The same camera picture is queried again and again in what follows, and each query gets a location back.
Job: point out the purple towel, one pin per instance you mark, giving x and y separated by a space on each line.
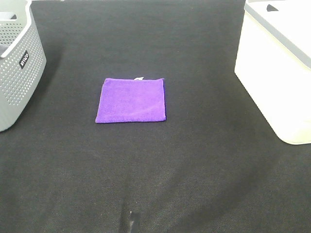
126 100

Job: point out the black fabric table mat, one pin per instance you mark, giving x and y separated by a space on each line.
214 165

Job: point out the white plastic storage bin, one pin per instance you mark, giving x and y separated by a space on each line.
274 64

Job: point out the grey perforated plastic basket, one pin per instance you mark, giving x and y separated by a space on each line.
22 59

